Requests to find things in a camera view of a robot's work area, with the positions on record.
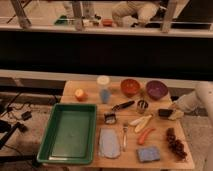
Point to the wooden table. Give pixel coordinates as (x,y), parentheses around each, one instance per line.
(129,159)

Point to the green plastic tray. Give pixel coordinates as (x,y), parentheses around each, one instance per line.
(69,136)

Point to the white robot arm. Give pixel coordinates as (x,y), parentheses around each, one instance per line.
(201,96)

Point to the dark red grape bunch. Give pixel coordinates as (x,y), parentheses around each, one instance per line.
(175,145)

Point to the black handled brush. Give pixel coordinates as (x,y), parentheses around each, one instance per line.
(110,117)

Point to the small metal cup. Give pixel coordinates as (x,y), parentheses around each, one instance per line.
(142,105)

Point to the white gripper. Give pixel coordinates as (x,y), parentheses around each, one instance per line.
(186,103)

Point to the blue sponge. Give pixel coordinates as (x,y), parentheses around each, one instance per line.
(148,154)

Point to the silver fork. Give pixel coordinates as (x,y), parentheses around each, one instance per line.
(125,130)

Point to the clear plastic cup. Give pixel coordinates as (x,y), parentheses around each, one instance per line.
(103,85)

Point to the orange apple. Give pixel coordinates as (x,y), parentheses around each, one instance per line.
(80,95)

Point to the orange bowl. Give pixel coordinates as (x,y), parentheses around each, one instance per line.
(130,87)

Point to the black eraser block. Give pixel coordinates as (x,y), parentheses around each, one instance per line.
(165,112)

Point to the orange carrot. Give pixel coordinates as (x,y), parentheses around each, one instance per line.
(144,135)

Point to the grey blue cloth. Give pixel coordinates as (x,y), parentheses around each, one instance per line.
(109,146)

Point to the purple bowl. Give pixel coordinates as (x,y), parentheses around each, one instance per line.
(156,89)

